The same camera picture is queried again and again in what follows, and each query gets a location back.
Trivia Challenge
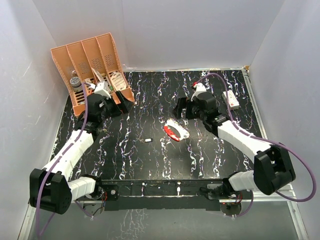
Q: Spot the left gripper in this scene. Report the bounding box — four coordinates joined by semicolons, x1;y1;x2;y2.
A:
98;91;134;123

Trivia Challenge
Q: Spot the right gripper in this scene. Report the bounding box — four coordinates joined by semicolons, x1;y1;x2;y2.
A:
172;97;207;121

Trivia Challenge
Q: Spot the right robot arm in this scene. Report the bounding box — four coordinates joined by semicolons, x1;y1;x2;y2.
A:
172;92;296;199

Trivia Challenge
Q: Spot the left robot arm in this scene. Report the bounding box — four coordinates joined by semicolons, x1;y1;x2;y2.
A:
29;90;135;215

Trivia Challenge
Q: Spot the white blister pack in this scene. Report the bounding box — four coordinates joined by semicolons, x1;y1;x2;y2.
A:
110;71;127;91

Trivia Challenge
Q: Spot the white paper packet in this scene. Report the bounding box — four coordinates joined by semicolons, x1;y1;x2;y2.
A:
91;67;105;83

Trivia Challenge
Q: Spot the small white card box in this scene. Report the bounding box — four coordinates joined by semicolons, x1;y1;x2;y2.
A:
84;78;92;86

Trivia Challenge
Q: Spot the orange plastic desk organizer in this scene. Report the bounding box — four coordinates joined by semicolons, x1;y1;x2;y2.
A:
50;33;133;117

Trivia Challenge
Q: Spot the small white cardboard box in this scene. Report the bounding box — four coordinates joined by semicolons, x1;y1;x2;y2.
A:
222;90;240;110

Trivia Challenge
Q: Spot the round grey tin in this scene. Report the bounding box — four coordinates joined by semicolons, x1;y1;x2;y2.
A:
69;76;83;92

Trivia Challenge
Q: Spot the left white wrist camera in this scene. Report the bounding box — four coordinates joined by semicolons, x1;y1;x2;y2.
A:
94;81;111;98

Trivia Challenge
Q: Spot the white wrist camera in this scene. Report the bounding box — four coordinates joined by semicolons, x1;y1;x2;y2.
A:
94;81;111;98
191;81;207;102

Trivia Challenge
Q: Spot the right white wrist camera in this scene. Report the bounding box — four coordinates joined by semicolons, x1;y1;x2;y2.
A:
191;81;207;102

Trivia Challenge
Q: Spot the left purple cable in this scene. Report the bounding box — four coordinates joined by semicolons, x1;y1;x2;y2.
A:
36;82;106;237

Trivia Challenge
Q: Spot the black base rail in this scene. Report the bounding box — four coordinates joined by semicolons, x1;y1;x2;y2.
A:
74;178;253;212

